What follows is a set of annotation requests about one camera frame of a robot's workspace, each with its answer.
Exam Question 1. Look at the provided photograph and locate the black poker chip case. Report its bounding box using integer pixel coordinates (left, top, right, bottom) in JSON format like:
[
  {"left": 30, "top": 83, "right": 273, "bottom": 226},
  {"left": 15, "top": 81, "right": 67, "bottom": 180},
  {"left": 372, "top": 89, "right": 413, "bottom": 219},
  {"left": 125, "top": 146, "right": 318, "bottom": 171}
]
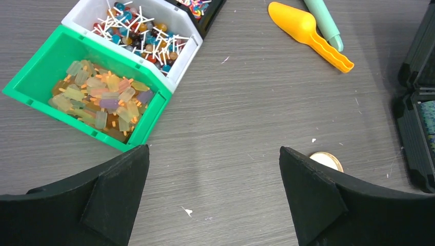
[{"left": 393, "top": 1, "right": 434, "bottom": 193}]

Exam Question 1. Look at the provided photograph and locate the white lollipop bin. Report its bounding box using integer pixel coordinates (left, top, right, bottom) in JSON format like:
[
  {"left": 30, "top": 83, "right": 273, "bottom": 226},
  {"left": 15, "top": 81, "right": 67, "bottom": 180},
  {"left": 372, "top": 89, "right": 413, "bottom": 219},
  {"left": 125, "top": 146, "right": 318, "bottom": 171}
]
[{"left": 62, "top": 0, "right": 203, "bottom": 93}]

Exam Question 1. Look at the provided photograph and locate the yellow plastic scoop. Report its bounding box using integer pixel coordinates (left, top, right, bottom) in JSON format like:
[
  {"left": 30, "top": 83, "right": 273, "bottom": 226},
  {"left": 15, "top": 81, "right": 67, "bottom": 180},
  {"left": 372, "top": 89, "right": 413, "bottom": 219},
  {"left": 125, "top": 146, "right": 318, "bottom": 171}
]
[{"left": 268, "top": 2, "right": 354, "bottom": 73}]

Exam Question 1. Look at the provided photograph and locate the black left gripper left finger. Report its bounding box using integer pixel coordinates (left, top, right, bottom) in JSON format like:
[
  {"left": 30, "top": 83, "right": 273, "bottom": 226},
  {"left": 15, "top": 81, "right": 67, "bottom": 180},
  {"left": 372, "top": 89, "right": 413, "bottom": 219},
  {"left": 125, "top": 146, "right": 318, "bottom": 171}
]
[{"left": 1, "top": 145, "right": 150, "bottom": 245}]

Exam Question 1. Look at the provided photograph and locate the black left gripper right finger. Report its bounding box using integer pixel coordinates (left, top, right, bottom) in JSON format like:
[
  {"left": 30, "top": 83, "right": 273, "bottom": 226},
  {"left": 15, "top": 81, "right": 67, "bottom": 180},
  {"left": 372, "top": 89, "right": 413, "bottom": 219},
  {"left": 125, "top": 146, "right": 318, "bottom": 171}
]
[{"left": 279, "top": 147, "right": 434, "bottom": 245}]

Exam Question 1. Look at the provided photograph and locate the green candy bin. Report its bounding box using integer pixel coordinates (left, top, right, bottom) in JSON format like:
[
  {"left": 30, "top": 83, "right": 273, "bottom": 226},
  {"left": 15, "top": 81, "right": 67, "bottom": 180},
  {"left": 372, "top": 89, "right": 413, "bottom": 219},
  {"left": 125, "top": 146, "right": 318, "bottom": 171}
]
[{"left": 3, "top": 25, "right": 172, "bottom": 152}]

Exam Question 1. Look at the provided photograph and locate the black swirl lollipop bin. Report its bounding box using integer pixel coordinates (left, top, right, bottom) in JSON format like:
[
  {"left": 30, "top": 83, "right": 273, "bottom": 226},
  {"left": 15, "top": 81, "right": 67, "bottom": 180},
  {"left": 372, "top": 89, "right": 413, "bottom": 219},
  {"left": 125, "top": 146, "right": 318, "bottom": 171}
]
[{"left": 175, "top": 0, "right": 226, "bottom": 39}]

